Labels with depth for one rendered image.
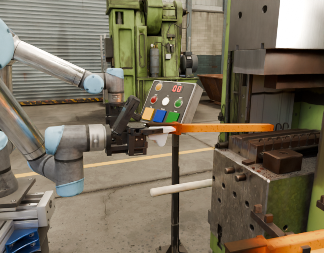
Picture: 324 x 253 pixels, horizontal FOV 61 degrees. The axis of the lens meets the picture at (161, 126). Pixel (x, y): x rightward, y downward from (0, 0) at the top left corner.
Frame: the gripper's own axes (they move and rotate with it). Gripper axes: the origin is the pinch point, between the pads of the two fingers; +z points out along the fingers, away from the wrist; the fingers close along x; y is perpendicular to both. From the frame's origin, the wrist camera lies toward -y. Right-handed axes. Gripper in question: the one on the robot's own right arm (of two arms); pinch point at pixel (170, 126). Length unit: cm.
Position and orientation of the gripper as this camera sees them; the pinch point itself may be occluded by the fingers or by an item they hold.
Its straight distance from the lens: 83.2
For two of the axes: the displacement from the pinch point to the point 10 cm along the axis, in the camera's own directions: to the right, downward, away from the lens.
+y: -0.3, 9.8, 2.1
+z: 9.4, -0.5, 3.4
